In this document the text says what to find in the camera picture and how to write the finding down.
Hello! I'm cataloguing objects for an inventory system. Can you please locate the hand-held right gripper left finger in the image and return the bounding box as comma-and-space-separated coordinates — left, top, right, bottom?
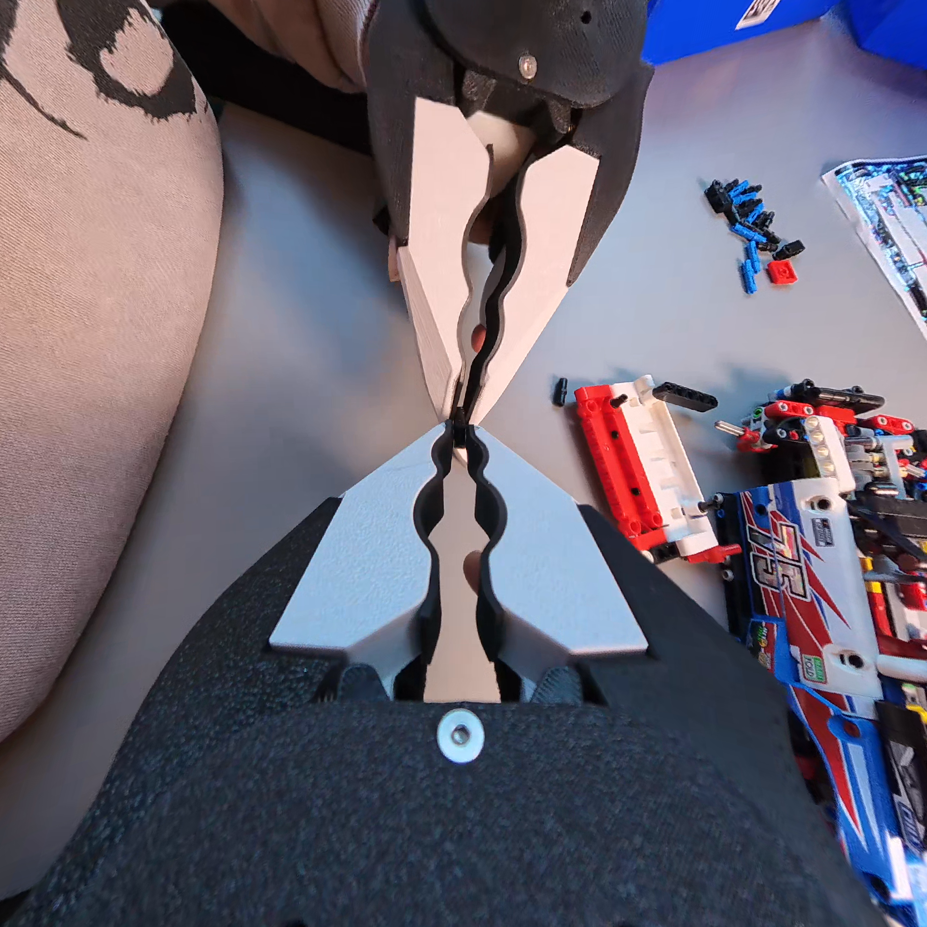
270, 422, 459, 702

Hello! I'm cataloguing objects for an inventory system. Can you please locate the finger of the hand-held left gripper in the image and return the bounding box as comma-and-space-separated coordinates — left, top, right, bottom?
463, 143, 602, 427
394, 96, 501, 422

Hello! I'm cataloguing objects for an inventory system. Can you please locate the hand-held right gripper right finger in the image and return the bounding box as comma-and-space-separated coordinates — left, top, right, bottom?
463, 423, 647, 702

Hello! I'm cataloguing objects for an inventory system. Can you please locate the pile of blue black pins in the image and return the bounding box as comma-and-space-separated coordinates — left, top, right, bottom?
704, 177, 783, 294

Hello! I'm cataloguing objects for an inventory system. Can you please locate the red and white lego panel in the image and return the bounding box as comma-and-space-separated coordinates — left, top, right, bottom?
574, 374, 743, 564

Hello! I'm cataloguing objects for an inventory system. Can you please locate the black lego beam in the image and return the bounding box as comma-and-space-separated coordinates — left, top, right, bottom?
652, 381, 719, 414

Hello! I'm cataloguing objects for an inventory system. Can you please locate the blue white red lego car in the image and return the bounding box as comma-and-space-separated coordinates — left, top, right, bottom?
716, 378, 927, 927

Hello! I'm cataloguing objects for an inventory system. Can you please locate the blue bin with white tag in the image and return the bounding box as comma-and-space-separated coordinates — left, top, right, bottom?
641, 0, 844, 66

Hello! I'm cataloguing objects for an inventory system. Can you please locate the instruction booklet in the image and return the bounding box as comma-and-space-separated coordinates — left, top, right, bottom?
822, 155, 927, 323

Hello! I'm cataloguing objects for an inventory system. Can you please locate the plain blue bin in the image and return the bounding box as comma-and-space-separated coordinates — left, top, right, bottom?
847, 0, 927, 71

